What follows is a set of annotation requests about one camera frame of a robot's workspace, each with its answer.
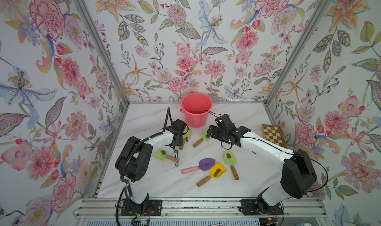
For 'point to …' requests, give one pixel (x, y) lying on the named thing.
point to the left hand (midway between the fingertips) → (178, 140)
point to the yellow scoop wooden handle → (216, 171)
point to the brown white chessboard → (274, 134)
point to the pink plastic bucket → (196, 107)
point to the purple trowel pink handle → (205, 164)
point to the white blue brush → (176, 155)
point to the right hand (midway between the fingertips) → (212, 131)
